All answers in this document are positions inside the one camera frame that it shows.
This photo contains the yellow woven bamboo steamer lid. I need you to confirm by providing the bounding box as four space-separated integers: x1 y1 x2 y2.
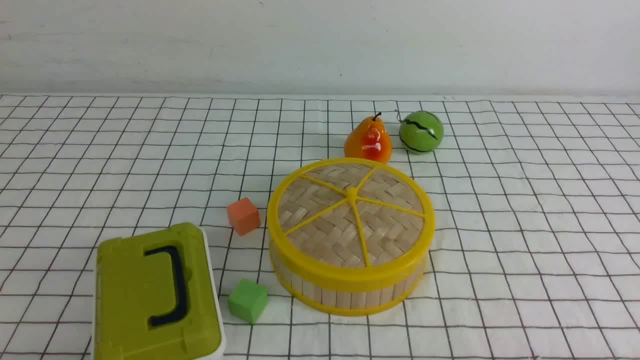
266 158 436 292

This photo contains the bamboo steamer base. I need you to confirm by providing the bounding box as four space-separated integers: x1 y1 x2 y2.
270 251 429 317

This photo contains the orange toy pear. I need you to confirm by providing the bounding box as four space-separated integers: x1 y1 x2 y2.
343 112 393 164

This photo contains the orange foam cube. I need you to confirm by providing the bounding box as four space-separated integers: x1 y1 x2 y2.
226 197 261 236

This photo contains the green toy watermelon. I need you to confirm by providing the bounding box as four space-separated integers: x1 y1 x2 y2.
398 111 445 154

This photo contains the green foam cube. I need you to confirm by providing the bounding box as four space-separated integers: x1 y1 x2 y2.
227 279 268 325

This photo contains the green lidded white box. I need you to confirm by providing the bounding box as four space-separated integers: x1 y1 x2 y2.
91 222 226 360

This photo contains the white grid tablecloth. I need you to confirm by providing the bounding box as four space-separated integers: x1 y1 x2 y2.
0 94 640 360

